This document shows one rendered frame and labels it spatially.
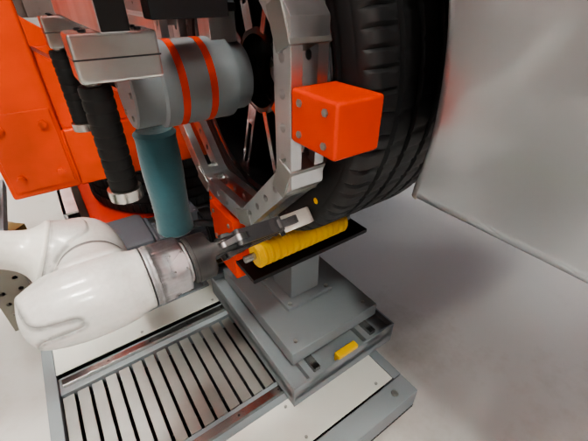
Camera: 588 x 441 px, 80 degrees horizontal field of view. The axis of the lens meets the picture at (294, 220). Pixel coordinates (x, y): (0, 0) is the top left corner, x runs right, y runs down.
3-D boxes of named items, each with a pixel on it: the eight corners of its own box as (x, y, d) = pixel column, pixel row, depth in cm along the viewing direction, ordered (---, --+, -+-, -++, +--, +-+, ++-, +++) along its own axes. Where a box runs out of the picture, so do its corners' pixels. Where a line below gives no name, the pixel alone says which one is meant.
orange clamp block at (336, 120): (332, 129, 51) (378, 149, 45) (289, 141, 47) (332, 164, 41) (336, 80, 47) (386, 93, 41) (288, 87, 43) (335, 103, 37)
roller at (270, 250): (355, 231, 87) (357, 211, 84) (252, 277, 73) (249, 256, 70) (339, 220, 91) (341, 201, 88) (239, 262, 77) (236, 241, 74)
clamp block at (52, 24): (106, 45, 65) (97, 12, 62) (50, 49, 61) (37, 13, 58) (101, 42, 68) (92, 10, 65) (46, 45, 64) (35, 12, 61)
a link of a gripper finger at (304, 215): (274, 219, 62) (276, 218, 61) (305, 206, 65) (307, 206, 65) (281, 234, 62) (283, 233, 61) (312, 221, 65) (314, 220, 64)
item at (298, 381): (389, 341, 108) (395, 320, 102) (294, 409, 90) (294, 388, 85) (296, 256, 142) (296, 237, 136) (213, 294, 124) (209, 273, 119)
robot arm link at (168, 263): (161, 304, 47) (204, 285, 49) (136, 241, 47) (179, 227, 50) (157, 307, 54) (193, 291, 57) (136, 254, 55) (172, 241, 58)
